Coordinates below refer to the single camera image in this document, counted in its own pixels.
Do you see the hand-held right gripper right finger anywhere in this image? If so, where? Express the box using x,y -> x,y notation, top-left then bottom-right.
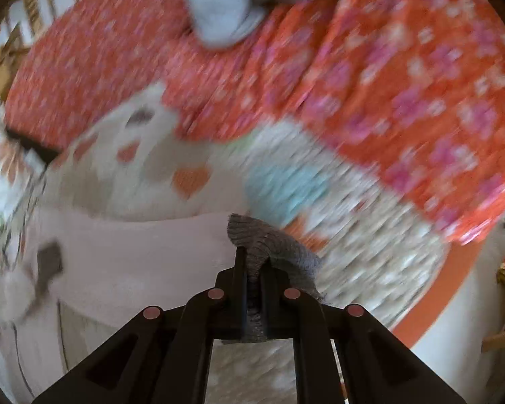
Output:
260,263 -> 469,404

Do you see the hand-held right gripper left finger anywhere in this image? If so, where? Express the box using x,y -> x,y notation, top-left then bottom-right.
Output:
33,246 -> 248,404

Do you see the grey knitted cloth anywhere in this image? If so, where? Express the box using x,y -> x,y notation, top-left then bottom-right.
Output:
227,214 -> 326,344

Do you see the light pink garment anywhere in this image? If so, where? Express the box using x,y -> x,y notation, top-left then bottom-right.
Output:
8,210 -> 240,346

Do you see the heart pattern quilt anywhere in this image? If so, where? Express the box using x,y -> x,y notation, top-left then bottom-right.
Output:
46,84 -> 451,404

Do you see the orange mattress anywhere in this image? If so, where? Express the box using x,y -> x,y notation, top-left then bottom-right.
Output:
389,240 -> 491,348

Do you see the wooden stick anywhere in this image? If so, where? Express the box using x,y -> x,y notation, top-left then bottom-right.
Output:
481,327 -> 505,353

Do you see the orange floral blanket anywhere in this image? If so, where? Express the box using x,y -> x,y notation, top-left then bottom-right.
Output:
236,0 -> 505,245

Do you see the white floral pillow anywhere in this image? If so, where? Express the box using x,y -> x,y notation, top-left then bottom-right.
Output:
0,84 -> 47,262

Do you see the orange floral bedsheet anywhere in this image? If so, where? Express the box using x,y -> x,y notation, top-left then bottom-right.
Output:
4,0 -> 278,152

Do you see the white grey cloth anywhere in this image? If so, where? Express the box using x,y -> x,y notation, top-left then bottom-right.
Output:
170,0 -> 341,49

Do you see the wooden furniture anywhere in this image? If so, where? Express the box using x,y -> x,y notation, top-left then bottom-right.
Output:
0,0 -> 104,80

